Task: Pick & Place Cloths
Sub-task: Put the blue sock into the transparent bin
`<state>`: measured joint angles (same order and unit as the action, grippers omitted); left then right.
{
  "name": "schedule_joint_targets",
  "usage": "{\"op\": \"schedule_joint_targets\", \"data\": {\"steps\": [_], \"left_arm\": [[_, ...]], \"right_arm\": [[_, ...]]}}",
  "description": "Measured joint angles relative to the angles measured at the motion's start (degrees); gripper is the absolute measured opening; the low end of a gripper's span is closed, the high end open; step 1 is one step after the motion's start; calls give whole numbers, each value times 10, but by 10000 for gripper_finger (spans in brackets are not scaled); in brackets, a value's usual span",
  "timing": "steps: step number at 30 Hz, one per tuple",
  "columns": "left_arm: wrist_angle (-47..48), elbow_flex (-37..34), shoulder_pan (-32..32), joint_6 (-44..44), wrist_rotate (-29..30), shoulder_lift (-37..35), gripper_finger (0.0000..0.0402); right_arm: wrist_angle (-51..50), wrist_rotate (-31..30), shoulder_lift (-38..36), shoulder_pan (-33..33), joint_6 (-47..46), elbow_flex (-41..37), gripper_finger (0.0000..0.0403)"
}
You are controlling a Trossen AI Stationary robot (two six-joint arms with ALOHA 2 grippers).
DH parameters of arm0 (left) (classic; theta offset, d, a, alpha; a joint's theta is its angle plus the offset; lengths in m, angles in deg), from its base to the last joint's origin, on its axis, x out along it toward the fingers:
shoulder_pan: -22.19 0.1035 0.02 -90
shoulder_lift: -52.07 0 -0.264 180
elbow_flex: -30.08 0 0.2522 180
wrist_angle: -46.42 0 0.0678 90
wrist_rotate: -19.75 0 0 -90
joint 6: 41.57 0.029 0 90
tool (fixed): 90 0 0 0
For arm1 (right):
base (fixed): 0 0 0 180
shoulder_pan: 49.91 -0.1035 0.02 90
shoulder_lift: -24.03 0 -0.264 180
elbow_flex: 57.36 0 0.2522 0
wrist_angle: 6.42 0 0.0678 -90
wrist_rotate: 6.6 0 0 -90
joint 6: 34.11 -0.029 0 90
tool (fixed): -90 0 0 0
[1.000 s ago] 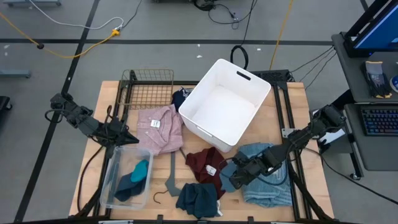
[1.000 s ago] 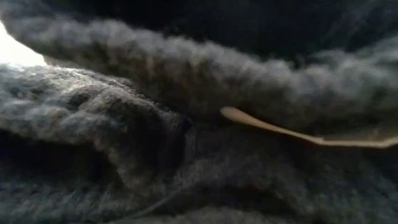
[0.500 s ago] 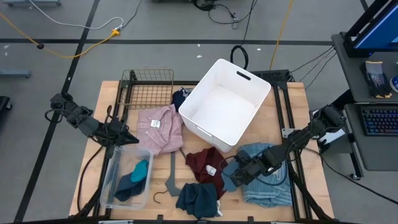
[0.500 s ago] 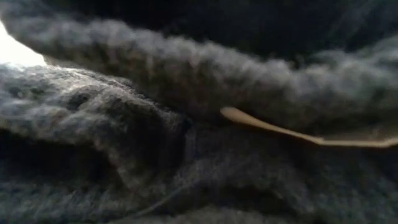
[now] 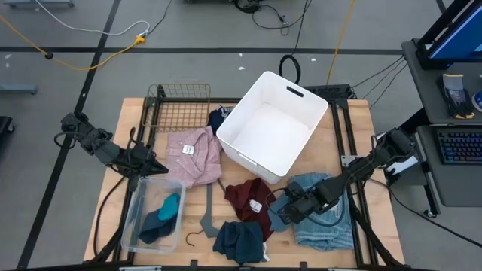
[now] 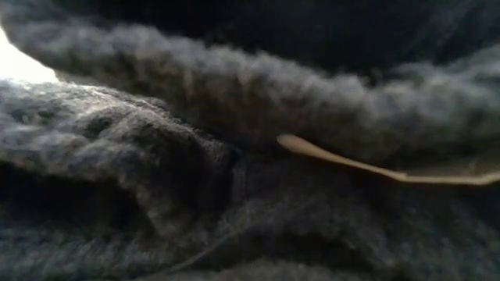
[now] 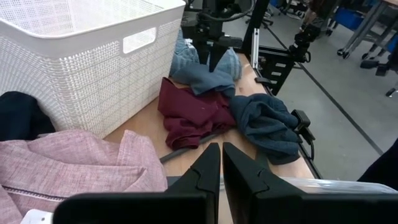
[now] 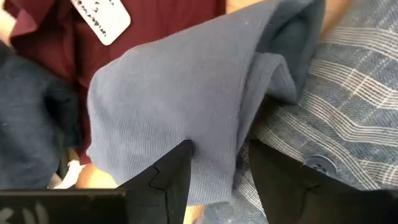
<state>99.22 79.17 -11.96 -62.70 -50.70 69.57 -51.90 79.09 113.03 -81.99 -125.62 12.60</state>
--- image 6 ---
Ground dark teal knit cloth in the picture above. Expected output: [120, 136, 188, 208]
[0, 0, 500, 281]

